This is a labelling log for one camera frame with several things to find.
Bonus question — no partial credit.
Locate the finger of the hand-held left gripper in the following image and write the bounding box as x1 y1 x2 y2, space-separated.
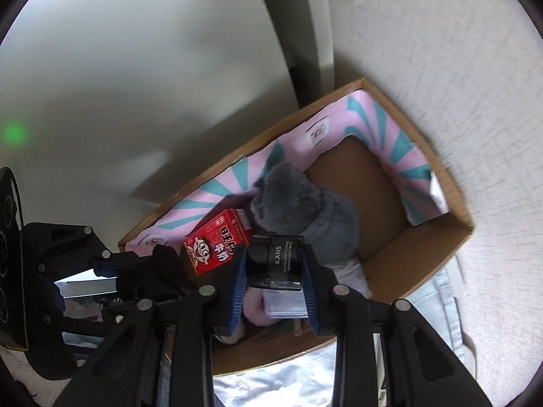
89 244 191 302
61 299 136 340

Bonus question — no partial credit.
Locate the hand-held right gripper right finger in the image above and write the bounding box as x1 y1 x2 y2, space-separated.
299 244 495 407

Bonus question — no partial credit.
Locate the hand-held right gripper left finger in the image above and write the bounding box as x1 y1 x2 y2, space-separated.
53 248 251 407

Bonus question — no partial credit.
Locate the pink fluffy headband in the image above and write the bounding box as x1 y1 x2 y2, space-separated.
214 258 374 344

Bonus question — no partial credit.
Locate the clear plastic bag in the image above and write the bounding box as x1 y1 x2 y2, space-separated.
263 290 310 318

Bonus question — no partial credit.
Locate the black cosmetic jar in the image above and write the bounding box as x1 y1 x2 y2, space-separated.
247 234 306 292

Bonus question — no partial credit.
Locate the red milk carton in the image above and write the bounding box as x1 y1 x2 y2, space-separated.
183 209 255 275

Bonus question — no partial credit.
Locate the grey fluffy scrunchie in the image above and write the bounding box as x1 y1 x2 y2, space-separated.
250 162 361 264

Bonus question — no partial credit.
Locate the cardboard box with pink lining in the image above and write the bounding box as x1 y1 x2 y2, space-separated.
118 77 473 377

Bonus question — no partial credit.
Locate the light blue floral cloth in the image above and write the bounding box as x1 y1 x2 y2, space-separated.
212 263 476 407

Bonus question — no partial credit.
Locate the grey door frame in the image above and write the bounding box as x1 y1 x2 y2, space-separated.
250 0 336 106

